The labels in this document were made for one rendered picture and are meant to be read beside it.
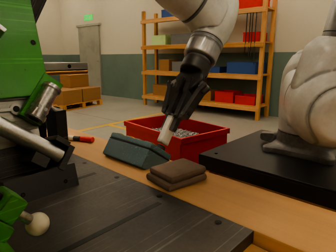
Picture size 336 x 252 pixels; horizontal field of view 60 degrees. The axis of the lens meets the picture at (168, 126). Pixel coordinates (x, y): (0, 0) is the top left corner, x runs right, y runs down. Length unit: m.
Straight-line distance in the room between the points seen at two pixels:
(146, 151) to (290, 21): 5.57
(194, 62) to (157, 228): 0.43
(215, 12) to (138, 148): 0.38
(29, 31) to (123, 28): 8.03
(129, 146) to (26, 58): 0.28
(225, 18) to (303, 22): 5.25
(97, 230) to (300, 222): 0.30
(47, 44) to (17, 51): 10.30
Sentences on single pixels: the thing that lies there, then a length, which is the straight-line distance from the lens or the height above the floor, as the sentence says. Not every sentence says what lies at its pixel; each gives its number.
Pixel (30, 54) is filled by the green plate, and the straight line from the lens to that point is 0.65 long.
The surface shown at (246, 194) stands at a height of 0.90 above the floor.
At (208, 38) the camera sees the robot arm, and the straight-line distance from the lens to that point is 0.76.
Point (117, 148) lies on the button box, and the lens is 0.72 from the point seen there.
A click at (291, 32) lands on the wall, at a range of 6.06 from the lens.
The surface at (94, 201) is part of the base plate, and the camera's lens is 0.54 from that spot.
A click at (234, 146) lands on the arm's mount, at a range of 0.87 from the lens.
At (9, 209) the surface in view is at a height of 0.99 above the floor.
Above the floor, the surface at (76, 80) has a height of 0.61.
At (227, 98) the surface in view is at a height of 0.36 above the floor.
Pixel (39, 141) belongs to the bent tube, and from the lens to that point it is 0.58.
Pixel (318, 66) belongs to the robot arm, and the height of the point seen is 1.13.
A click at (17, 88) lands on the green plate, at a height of 1.09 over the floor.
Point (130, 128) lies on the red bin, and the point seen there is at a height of 0.90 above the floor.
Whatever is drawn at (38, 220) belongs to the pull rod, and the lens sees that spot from 0.39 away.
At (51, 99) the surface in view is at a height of 1.07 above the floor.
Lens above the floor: 1.14
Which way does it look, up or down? 13 degrees down
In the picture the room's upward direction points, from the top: straight up
